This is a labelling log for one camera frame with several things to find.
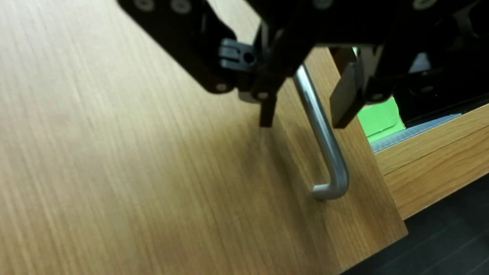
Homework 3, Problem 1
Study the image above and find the grey shelf liner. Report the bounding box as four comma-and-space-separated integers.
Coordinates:
369, 112, 463, 155

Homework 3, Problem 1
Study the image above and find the green snack box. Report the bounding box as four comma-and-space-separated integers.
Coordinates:
354, 95, 408, 145

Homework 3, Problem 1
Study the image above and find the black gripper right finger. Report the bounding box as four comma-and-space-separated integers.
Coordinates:
328, 9, 489, 130

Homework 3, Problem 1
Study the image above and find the wooden cabinet door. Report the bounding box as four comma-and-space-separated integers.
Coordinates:
0, 0, 409, 275

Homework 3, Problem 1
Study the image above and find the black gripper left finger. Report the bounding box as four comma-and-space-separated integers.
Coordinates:
116, 0, 307, 130

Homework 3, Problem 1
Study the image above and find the chrome bar door handle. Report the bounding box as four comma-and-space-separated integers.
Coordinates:
291, 63, 351, 202

